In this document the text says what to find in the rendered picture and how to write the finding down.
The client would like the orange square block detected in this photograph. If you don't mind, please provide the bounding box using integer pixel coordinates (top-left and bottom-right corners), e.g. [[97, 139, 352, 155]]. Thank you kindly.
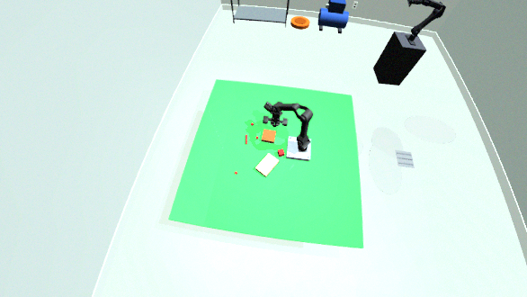
[[262, 129, 276, 144]]

